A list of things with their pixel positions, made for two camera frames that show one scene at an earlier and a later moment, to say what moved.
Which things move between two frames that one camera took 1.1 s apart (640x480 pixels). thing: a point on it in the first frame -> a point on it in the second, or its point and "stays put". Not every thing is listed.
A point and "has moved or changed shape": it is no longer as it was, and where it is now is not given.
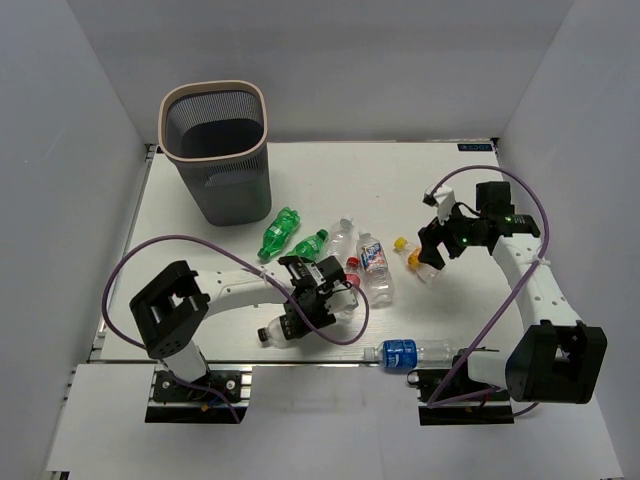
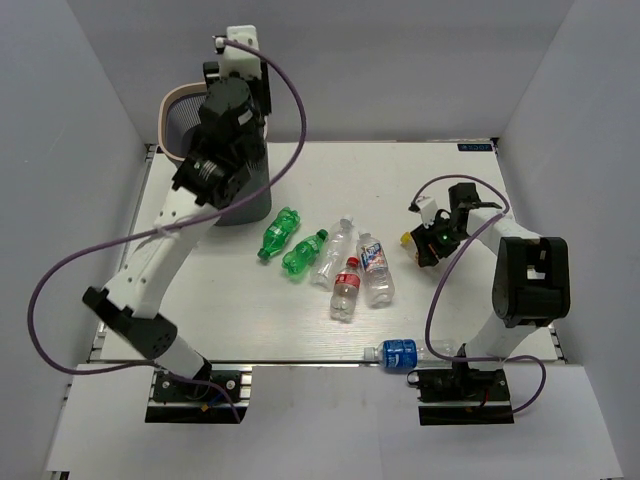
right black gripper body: (454, 230) stays put
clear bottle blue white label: (377, 279) stays put
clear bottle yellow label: (427, 274) has moved or changed shape
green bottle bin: (285, 223) stays put
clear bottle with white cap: (342, 241) stays put
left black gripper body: (316, 305) -> (259, 91)
